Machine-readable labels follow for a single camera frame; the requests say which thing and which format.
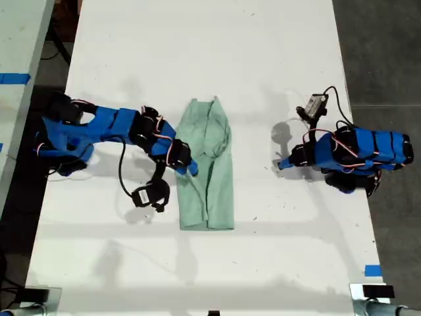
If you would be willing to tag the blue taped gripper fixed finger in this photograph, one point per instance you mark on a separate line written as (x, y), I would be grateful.
(193, 168)
(287, 159)

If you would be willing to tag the small black box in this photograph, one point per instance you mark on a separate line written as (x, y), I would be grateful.
(37, 294)
(378, 291)

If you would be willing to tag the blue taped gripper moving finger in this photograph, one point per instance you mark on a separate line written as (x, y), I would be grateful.
(285, 166)
(182, 172)

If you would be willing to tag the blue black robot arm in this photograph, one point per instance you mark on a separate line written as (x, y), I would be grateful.
(108, 125)
(368, 149)

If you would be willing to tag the pale grey side table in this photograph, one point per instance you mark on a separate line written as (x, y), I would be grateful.
(19, 39)

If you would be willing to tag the short black camera stalk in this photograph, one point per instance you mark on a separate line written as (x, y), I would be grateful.
(159, 171)
(314, 127)

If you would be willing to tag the black camera box with label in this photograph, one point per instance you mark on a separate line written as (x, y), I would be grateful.
(149, 195)

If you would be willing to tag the reddish brown box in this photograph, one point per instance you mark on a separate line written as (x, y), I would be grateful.
(67, 16)

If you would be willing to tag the square blue tape piece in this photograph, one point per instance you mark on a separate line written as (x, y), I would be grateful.
(373, 270)

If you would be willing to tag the black camera box grey face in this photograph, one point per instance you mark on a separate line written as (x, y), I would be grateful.
(315, 104)

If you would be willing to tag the grey metal pipe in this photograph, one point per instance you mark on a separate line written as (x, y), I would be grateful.
(23, 311)
(378, 308)

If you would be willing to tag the pale green t-shirt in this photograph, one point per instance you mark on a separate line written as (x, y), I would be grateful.
(213, 197)

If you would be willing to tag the shiny metal plate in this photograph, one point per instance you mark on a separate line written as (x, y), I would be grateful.
(55, 298)
(356, 291)

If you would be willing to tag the long blue tape strip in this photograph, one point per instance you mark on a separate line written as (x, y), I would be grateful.
(14, 78)

